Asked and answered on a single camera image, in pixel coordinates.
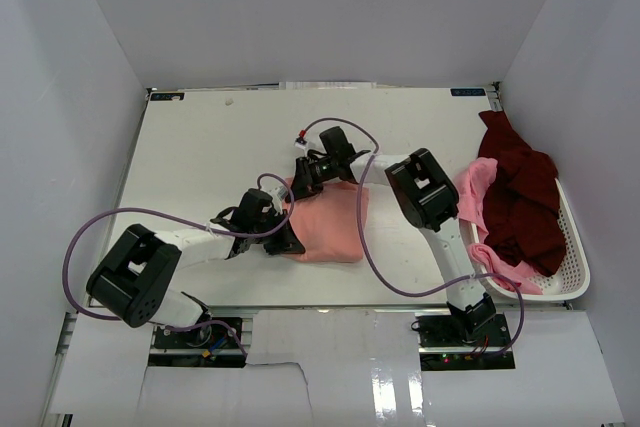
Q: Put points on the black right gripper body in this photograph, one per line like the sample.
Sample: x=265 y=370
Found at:
x=324 y=170

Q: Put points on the salmon pink t shirt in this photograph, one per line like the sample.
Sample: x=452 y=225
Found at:
x=326 y=225

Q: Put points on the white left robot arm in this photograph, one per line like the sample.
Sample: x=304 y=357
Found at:
x=133 y=279

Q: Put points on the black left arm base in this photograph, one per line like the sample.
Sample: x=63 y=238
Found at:
x=213 y=346

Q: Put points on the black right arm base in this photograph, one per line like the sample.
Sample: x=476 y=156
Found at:
x=446 y=347

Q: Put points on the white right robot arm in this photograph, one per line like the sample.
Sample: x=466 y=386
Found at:
x=426 y=197

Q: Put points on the white paper sheets front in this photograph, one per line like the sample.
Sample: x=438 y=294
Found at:
x=338 y=368

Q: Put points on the light pink t shirt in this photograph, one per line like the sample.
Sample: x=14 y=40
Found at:
x=472 y=186

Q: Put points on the blue right table label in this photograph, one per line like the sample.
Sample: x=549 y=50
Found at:
x=467 y=92

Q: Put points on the blue table label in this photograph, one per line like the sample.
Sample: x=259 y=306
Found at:
x=166 y=96
x=467 y=92

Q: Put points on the blue left table label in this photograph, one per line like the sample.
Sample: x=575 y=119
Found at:
x=166 y=96

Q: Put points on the dark red t shirt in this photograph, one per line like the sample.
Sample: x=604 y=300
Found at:
x=521 y=206

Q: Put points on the white perforated laundry basket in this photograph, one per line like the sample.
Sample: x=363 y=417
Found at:
x=571 y=280

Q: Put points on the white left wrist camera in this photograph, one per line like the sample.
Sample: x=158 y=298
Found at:
x=281 y=194

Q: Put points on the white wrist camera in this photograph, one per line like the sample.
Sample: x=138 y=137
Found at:
x=281 y=194
x=303 y=144

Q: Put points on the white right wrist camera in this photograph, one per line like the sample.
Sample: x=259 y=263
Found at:
x=303 y=144

